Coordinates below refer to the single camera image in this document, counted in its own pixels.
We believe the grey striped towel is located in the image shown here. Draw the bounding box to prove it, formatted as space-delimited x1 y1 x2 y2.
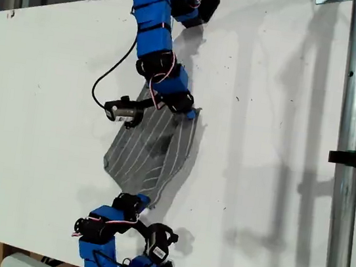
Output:
97 78 206 216

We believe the white box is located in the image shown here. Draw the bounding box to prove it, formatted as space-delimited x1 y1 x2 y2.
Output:
1 251 83 267

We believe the short black camera stalk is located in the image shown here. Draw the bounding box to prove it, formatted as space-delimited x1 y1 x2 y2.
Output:
131 219 182 246
134 95 158 113

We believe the black camera box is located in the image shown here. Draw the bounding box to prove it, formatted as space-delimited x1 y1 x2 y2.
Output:
143 224 175 266
102 94 146 130

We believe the black camera cable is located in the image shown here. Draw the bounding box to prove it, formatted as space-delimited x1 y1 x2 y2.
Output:
89 32 138 113
90 249 134 267

